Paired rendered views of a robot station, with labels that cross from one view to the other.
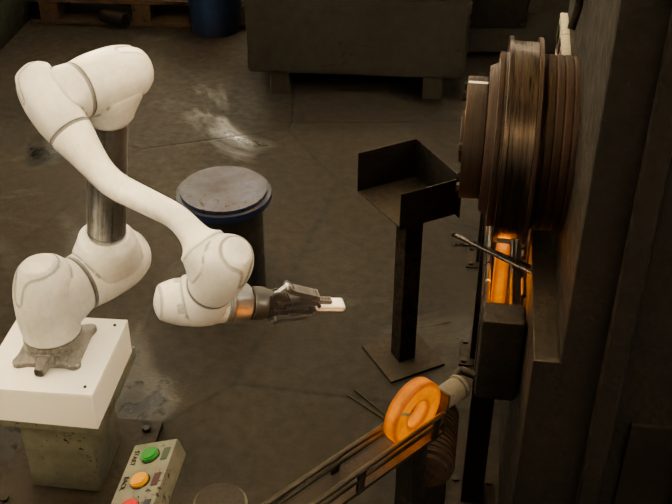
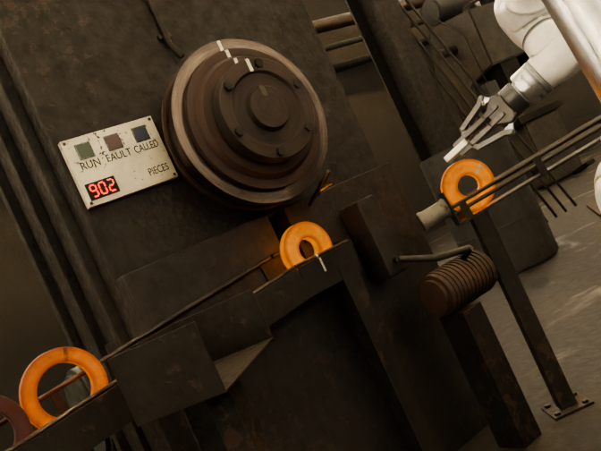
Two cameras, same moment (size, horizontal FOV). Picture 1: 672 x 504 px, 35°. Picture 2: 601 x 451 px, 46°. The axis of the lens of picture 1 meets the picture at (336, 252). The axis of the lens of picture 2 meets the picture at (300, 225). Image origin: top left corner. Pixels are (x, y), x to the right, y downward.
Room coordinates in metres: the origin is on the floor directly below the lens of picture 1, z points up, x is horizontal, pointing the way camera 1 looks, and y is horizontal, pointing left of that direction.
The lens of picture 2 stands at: (3.43, 1.02, 0.78)
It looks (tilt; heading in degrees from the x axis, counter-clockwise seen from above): 1 degrees up; 228
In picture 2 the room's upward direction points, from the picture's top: 25 degrees counter-clockwise
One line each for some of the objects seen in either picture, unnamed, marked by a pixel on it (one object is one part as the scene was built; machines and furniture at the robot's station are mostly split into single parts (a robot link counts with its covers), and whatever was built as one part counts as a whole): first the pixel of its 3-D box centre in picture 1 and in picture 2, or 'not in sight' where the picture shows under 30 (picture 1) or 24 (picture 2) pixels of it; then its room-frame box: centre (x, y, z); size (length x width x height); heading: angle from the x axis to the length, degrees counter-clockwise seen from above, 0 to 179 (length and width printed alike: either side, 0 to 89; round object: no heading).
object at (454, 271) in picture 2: (425, 495); (488, 347); (1.83, -0.23, 0.27); 0.22 x 0.13 x 0.53; 172
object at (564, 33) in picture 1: (560, 66); (120, 160); (2.46, -0.56, 1.15); 0.26 x 0.02 x 0.18; 172
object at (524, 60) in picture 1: (514, 140); (249, 123); (2.14, -0.41, 1.11); 0.47 x 0.06 x 0.47; 172
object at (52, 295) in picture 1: (47, 295); not in sight; (2.18, 0.75, 0.63); 0.18 x 0.16 x 0.22; 138
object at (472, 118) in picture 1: (471, 137); (265, 110); (2.15, -0.31, 1.11); 0.28 x 0.06 x 0.28; 172
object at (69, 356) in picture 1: (51, 343); not in sight; (2.15, 0.75, 0.49); 0.22 x 0.18 x 0.06; 175
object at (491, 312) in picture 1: (501, 352); (372, 239); (1.91, -0.39, 0.68); 0.11 x 0.08 x 0.24; 82
